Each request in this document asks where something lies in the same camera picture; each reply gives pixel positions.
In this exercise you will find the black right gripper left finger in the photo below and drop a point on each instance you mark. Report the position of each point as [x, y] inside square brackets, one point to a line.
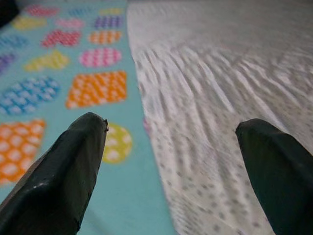
[56, 181]

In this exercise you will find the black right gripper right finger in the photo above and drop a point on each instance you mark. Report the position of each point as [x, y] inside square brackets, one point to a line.
[278, 176]

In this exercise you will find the teal blanket with colourful shapes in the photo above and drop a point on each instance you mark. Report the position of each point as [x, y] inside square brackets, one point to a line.
[73, 93]

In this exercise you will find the beige quilted mattress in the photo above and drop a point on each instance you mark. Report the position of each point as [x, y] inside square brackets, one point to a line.
[220, 98]

